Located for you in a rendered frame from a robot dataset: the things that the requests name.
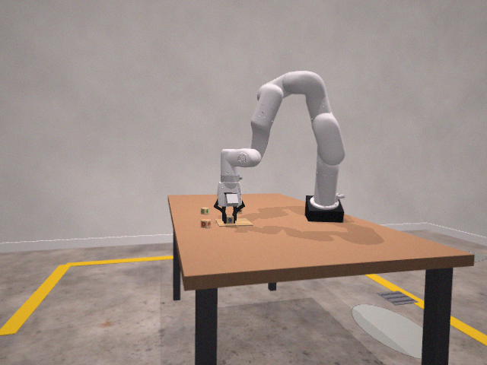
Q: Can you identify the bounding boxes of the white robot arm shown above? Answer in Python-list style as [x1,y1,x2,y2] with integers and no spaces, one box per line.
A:
[221,71,345,210]

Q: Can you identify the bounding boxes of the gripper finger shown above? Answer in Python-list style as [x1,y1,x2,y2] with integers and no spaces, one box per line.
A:
[232,201,245,224]
[214,200,227,224]

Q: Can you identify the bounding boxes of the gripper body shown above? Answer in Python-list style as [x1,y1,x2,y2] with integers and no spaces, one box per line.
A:
[217,181,242,207]

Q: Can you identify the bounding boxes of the tan flat mat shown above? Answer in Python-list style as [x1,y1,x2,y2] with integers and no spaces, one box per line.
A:
[215,218,253,227]

